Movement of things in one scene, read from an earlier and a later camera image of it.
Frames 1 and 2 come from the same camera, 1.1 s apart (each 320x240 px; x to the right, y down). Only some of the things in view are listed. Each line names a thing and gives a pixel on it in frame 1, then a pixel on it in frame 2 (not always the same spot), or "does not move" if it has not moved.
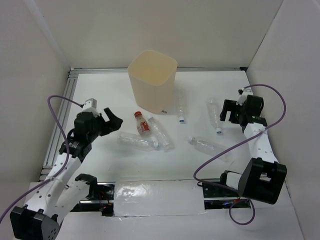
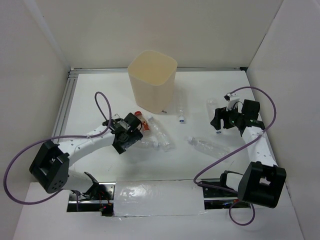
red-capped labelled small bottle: [143, 126] does not move
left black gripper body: [99, 122] -> [133, 137]
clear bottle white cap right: [210, 148] does not move
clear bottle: [161, 135] does not move
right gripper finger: [232, 117] -> [216, 122]
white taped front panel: [155, 198] does not move
